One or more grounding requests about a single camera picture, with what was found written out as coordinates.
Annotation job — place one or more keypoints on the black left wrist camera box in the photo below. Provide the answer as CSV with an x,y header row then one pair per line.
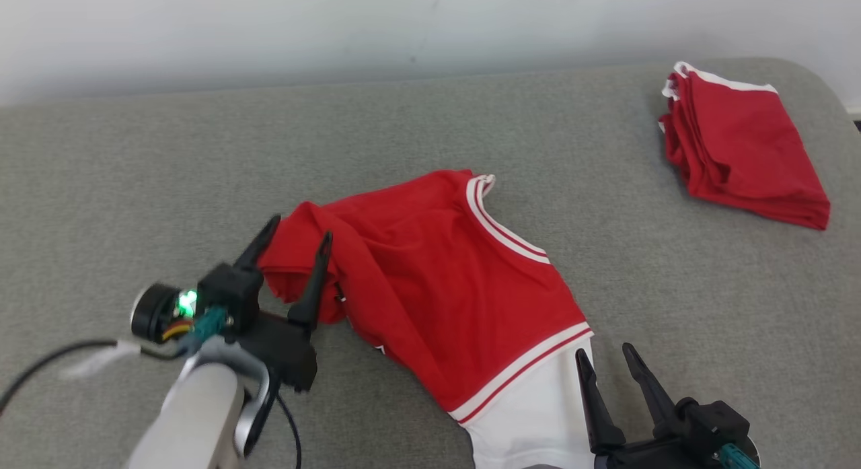
x,y
229,294

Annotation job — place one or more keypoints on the red Bulls 23 shorts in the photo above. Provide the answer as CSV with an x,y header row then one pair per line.
x,y
746,153

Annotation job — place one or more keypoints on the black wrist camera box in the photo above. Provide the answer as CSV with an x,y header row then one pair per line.
x,y
229,294
713,425

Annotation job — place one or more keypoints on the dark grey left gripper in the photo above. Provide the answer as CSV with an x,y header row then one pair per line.
x,y
286,351

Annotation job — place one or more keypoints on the red jersey with white sleeves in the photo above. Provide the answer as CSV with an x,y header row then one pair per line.
x,y
437,280

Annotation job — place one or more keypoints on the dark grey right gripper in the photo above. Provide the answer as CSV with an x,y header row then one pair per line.
x,y
659,455

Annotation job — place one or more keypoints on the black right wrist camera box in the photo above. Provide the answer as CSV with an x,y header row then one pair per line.
x,y
713,425

